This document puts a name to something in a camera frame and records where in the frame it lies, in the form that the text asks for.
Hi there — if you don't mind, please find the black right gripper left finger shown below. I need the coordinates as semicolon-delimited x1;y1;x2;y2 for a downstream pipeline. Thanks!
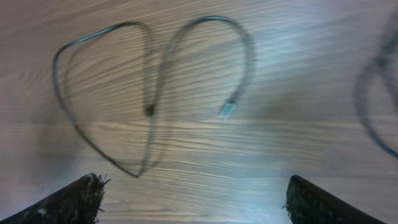
1;173;108;224

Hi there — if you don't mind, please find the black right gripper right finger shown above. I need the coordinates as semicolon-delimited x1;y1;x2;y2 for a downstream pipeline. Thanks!
284;175;384;224

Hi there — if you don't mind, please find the short black USB cable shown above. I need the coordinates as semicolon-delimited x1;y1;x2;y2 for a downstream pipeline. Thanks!
52;15;256;179

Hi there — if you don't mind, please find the long black braided cable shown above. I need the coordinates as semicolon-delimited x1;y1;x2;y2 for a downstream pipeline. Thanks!
353;12;398;159

